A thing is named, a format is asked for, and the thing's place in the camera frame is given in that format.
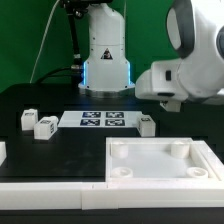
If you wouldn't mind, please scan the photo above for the white square tabletop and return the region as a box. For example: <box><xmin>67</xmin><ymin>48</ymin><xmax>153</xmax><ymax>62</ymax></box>
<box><xmin>106</xmin><ymin>138</ymin><xmax>219</xmax><ymax>182</ymax></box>

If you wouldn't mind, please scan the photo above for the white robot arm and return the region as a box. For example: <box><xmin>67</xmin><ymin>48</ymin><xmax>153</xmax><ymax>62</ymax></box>
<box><xmin>59</xmin><ymin>0</ymin><xmax>224</xmax><ymax>111</ymax></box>

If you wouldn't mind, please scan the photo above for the white sheet with tags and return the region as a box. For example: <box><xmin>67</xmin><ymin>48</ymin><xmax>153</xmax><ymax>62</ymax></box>
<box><xmin>59</xmin><ymin>111</ymin><xmax>141</xmax><ymax>128</ymax></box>

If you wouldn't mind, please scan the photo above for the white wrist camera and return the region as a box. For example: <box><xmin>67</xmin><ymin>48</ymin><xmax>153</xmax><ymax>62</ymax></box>
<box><xmin>135</xmin><ymin>59</ymin><xmax>188</xmax><ymax>101</ymax></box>

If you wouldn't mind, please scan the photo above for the black thick cable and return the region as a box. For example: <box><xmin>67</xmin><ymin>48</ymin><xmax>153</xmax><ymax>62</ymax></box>
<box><xmin>34</xmin><ymin>6</ymin><xmax>84</xmax><ymax>84</ymax></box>

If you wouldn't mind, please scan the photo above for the white left fence piece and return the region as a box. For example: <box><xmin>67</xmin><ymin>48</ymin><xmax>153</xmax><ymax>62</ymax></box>
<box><xmin>0</xmin><ymin>142</ymin><xmax>7</xmax><ymax>166</ymax></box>

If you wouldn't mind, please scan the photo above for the white front fence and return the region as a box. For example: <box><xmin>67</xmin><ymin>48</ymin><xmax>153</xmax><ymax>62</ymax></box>
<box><xmin>0</xmin><ymin>183</ymin><xmax>224</xmax><ymax>210</ymax></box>

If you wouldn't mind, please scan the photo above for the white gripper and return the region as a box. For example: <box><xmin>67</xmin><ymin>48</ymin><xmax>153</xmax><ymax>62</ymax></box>
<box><xmin>160</xmin><ymin>101</ymin><xmax>181</xmax><ymax>112</ymax></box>

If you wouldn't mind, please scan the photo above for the white thin cable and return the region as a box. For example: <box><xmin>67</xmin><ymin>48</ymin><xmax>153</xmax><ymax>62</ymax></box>
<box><xmin>29</xmin><ymin>0</ymin><xmax>62</xmax><ymax>84</ymax></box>

